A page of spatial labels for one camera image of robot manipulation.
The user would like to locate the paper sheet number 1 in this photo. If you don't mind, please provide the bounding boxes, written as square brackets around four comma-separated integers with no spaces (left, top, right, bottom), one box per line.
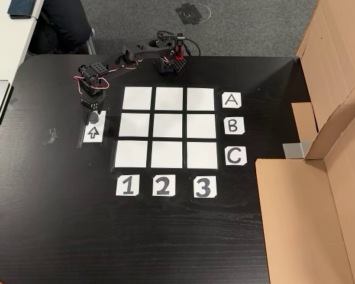
[115,174,140,196]

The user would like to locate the white desk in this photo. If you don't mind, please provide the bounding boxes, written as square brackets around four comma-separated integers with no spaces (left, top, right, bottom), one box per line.
[0,0,45,146]

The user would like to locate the paper sheet letter B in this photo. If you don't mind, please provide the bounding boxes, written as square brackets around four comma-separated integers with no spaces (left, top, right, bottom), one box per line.
[224,117,246,135]

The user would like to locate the person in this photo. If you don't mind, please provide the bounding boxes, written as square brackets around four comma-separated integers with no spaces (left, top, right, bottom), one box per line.
[28,0,92,56]

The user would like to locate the paper sheet letter C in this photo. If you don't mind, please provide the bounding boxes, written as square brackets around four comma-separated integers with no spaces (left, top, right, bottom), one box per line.
[224,147,248,166]

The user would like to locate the paper sheet number 2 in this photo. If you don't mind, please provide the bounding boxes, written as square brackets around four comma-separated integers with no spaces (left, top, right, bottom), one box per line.
[152,174,176,197]

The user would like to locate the white nine-square grid sheet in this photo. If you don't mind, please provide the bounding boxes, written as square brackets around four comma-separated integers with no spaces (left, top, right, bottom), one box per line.
[111,85,220,172]

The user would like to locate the paper sheet letter A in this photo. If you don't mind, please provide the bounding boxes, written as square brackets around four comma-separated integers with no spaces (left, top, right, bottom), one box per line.
[221,92,243,109]

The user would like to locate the brown cardboard panel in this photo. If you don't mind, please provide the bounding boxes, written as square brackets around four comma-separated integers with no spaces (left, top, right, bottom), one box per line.
[255,103,355,284]
[291,0,355,160]

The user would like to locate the paper sheet number 3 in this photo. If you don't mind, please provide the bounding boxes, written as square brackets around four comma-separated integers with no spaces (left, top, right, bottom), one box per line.
[193,176,218,198]

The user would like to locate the white arrow paper sheet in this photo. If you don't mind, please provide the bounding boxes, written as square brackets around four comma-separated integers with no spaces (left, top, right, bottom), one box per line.
[78,106,111,148]

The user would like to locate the crumpled clear tape piece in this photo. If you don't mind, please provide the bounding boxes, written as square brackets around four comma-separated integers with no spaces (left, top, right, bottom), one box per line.
[43,128,59,146]

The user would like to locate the metal chair leg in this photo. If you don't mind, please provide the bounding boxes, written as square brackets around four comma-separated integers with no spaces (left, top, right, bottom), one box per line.
[84,28,97,56]

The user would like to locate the black floor tape patch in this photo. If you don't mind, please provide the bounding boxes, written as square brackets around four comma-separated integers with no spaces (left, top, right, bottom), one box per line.
[175,2,202,26]

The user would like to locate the black power cable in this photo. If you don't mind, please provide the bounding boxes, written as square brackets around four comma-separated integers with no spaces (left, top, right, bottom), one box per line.
[183,37,202,57]

